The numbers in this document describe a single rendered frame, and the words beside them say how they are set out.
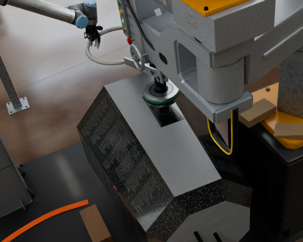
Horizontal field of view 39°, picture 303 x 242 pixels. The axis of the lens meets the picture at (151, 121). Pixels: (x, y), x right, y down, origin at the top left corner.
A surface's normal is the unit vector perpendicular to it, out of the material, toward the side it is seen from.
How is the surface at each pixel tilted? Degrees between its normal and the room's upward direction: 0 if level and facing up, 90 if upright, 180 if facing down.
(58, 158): 0
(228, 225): 90
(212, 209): 90
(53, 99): 0
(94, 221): 0
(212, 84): 90
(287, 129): 11
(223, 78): 90
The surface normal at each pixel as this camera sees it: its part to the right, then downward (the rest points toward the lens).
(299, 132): -0.32, -0.75
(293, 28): 0.66, 0.42
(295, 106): -0.58, 0.59
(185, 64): 0.44, 0.54
